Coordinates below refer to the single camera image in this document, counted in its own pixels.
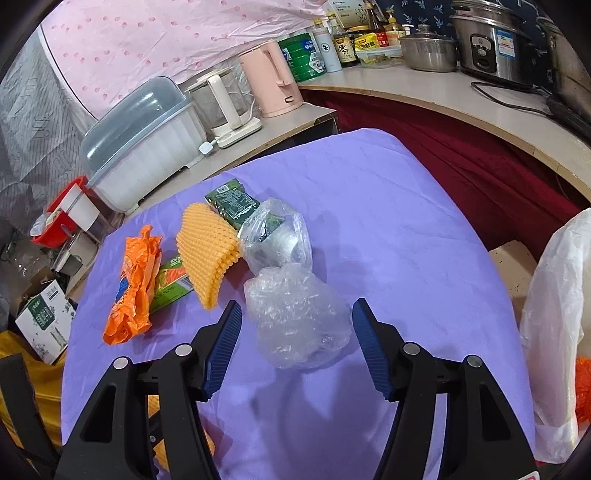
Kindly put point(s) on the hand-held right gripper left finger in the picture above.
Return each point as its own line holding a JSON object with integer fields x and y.
{"x": 224, "y": 350}

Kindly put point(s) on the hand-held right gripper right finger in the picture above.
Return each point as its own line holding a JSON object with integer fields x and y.
{"x": 371, "y": 350}

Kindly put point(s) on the light green paper box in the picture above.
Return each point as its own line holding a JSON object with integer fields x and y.
{"x": 171, "y": 281}

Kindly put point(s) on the yellow foam net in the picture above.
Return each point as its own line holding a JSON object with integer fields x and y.
{"x": 205, "y": 249}
{"x": 157, "y": 415}

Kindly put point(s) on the orange plastic wrapper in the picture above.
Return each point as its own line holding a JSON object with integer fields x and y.
{"x": 131, "y": 295}

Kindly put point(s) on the green snack packet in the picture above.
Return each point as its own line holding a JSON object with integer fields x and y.
{"x": 231, "y": 205}

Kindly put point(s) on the bin with white liner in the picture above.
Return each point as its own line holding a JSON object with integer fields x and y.
{"x": 549, "y": 323}

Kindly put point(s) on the red orange mesh net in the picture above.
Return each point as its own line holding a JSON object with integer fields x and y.
{"x": 584, "y": 387}

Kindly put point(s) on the purple cloth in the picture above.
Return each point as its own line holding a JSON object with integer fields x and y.
{"x": 392, "y": 230}

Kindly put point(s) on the printed cardboard box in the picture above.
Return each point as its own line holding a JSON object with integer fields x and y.
{"x": 46, "y": 318}

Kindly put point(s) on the yellow bag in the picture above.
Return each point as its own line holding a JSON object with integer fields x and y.
{"x": 41, "y": 383}

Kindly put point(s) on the white cup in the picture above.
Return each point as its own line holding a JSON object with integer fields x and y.
{"x": 81, "y": 210}

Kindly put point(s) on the white plug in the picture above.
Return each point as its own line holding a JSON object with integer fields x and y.
{"x": 206, "y": 147}

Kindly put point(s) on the red basin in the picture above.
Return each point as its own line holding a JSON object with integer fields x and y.
{"x": 55, "y": 226}

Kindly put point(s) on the white dish box grey lid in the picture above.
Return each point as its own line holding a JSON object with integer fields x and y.
{"x": 143, "y": 152}

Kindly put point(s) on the white glass kettle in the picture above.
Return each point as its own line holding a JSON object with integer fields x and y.
{"x": 219, "y": 108}

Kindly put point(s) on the pink electric kettle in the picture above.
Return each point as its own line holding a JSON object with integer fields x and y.
{"x": 270, "y": 78}

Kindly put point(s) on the clear food container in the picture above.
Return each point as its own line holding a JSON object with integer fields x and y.
{"x": 378, "y": 56}

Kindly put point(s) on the grey plastic sheet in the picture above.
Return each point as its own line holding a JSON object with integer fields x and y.
{"x": 41, "y": 115}

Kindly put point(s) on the green tin can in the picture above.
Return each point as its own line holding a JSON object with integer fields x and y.
{"x": 302, "y": 57}

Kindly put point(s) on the white bottle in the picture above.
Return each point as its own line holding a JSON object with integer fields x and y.
{"x": 325, "y": 50}

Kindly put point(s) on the small steel pot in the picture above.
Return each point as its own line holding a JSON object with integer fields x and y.
{"x": 427, "y": 50}

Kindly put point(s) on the soy sauce bottle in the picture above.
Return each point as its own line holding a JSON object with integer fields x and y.
{"x": 344, "y": 46}

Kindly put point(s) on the black induction cooker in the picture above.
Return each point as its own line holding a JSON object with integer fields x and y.
{"x": 570, "y": 115}

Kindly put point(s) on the yellow packet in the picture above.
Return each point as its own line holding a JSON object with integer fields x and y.
{"x": 367, "y": 41}

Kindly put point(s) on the pink dotted quilt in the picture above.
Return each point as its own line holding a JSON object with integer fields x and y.
{"x": 138, "y": 41}

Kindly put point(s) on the amber bottle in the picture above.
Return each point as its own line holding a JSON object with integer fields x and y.
{"x": 393, "y": 30}

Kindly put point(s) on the steel rice cooker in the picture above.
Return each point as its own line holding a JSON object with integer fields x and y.
{"x": 489, "y": 44}

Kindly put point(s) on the dark sauce bottle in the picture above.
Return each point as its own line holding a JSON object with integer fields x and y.
{"x": 373, "y": 21}

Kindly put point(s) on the pale green printed box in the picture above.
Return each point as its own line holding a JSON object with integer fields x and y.
{"x": 346, "y": 11}

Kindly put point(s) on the large steel steamer pot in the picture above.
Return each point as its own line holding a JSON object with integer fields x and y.
{"x": 572, "y": 60}

